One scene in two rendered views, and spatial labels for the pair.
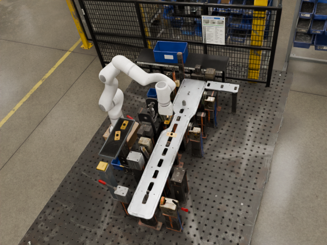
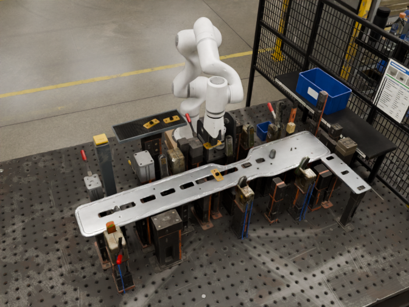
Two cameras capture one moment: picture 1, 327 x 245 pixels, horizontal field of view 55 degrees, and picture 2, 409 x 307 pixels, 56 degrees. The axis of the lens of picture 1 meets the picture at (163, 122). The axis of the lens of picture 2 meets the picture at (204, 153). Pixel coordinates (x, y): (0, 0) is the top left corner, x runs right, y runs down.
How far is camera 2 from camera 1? 98 cm
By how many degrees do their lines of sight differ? 24
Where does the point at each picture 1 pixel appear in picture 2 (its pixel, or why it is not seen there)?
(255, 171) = not seen: outside the picture
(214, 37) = (392, 103)
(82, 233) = (44, 201)
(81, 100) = not seen: hidden behind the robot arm
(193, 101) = (286, 161)
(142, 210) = (89, 221)
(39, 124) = (157, 95)
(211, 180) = (220, 274)
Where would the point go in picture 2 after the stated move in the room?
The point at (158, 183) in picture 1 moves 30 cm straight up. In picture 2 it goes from (138, 211) to (132, 164)
